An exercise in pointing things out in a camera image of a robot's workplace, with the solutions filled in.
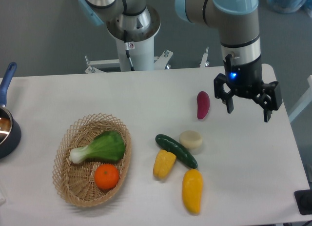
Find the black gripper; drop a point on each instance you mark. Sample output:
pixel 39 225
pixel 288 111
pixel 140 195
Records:
pixel 245 80

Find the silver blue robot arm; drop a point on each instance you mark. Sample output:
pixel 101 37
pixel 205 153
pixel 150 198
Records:
pixel 235 20

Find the yellow mango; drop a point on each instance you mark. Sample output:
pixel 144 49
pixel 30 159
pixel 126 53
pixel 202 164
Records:
pixel 192 186

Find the purple sweet potato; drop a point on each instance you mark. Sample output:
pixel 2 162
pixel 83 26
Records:
pixel 203 104

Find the cream round cake piece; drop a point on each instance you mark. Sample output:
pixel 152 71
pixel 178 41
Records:
pixel 190 139

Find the dark green cucumber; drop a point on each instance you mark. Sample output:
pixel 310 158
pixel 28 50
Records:
pixel 170 145

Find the clear blue plastic bag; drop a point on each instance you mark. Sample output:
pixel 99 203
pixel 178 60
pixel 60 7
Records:
pixel 285 6

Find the yellow bell pepper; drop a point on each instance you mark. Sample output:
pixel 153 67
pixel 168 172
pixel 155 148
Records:
pixel 163 164

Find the black device at table edge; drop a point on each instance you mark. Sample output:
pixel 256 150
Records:
pixel 304 201

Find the green bok choy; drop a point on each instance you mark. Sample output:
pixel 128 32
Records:
pixel 107 146

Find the orange tangerine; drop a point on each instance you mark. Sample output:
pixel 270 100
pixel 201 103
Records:
pixel 106 176

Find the woven wicker basket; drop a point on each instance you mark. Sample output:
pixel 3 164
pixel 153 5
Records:
pixel 75 182

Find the dark blue saucepan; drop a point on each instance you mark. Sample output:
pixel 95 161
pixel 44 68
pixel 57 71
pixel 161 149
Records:
pixel 10 132

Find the white frame bar right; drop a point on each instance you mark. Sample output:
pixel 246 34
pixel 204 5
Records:
pixel 302 103

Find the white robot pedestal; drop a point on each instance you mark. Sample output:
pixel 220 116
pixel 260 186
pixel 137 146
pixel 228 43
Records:
pixel 135 41

